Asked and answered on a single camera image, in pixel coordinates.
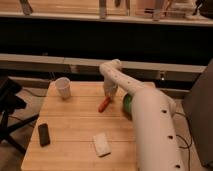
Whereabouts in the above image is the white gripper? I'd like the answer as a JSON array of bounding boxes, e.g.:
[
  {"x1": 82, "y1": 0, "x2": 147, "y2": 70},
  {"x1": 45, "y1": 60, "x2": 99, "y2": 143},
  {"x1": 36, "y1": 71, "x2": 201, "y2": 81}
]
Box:
[{"x1": 103, "y1": 79, "x2": 118, "y2": 101}]

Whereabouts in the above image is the black cable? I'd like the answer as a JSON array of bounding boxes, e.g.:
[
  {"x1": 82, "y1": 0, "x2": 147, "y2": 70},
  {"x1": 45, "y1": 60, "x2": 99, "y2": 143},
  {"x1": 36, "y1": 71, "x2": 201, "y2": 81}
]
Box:
[{"x1": 173, "y1": 111, "x2": 193, "y2": 171}]

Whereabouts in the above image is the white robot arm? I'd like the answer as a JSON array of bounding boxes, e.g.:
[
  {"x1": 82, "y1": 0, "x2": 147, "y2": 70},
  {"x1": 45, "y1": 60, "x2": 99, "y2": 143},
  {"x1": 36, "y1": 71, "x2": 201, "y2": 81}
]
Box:
[{"x1": 99, "y1": 59, "x2": 185, "y2": 171}]

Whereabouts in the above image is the green bowl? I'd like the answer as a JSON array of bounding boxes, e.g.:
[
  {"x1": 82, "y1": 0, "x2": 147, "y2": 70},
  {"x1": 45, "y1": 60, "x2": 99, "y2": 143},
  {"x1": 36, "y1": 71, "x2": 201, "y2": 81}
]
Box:
[{"x1": 123, "y1": 94, "x2": 132, "y2": 116}]

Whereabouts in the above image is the white paper cup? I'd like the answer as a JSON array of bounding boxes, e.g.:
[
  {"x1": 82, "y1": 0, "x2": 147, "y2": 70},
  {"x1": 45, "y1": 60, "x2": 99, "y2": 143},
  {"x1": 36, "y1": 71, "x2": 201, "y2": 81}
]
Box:
[{"x1": 55, "y1": 77, "x2": 71, "y2": 99}]

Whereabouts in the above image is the black tripod stand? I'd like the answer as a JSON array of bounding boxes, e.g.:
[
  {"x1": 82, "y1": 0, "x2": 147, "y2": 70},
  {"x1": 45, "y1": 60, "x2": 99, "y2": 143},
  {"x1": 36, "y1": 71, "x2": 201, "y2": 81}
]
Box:
[{"x1": 0, "y1": 76, "x2": 39, "y2": 154}]

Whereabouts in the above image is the dark cabinet at right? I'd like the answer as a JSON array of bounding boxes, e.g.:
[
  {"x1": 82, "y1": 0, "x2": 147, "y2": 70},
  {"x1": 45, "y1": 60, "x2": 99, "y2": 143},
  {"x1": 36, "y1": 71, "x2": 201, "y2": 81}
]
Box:
[{"x1": 182, "y1": 59, "x2": 213, "y2": 170}]

